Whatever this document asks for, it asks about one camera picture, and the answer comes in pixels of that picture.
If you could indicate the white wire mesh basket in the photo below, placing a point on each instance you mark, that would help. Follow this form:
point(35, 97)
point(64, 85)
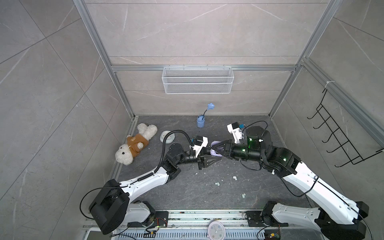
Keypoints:
point(197, 80)

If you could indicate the purple earbud charging case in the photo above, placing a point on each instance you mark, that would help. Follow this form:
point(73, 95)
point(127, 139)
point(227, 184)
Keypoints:
point(216, 149)

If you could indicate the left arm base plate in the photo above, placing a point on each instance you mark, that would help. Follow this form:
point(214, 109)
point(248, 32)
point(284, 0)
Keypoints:
point(160, 218)

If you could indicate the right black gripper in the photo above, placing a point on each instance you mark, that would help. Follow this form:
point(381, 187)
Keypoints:
point(225, 143)

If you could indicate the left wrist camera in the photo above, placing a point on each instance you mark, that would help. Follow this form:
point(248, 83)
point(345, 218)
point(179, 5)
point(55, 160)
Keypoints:
point(198, 143)

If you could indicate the black wire hook rack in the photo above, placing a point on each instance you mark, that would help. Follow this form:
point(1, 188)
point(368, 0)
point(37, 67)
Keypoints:
point(342, 141)

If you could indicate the blue cup holder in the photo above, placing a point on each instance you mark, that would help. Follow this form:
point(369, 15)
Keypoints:
point(200, 121)

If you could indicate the white plush bear toy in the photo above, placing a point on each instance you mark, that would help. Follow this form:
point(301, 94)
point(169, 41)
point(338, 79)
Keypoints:
point(135, 144)

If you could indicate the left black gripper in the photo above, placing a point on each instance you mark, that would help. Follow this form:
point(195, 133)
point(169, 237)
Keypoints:
point(202, 160)

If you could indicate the pink round clock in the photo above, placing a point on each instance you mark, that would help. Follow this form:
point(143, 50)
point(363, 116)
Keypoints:
point(216, 231)

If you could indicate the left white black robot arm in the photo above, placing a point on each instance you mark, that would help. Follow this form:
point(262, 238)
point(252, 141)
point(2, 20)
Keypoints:
point(116, 202)

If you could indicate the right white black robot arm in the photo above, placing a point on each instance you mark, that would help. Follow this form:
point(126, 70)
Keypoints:
point(336, 217)

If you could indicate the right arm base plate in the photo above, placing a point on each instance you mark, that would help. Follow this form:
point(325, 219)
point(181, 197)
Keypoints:
point(258, 219)

